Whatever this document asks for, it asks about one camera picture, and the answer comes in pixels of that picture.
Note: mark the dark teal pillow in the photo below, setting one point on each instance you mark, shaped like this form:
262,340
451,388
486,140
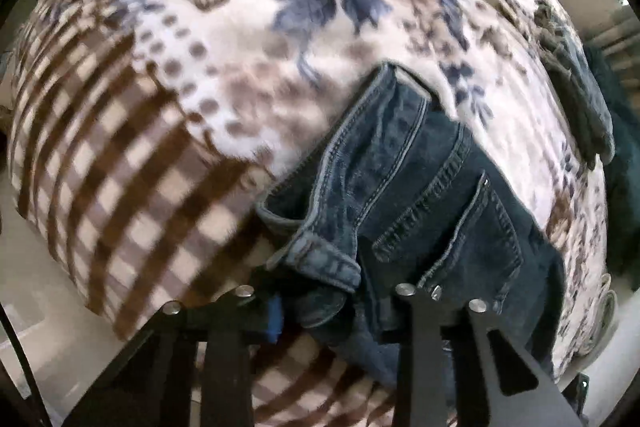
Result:
624,157

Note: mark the grey folded jeans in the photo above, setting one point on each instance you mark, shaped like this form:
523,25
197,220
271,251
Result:
580,107

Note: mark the light rolled towel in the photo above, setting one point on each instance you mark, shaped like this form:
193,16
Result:
607,307

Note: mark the floral printed blanket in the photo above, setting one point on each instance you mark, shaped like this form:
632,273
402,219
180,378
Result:
200,72

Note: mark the dark blue denim pants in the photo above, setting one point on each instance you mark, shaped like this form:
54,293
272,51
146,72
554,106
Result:
425,187

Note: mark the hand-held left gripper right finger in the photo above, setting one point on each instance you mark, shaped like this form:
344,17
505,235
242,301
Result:
425,349

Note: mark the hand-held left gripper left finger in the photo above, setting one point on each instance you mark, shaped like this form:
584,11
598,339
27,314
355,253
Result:
273,321

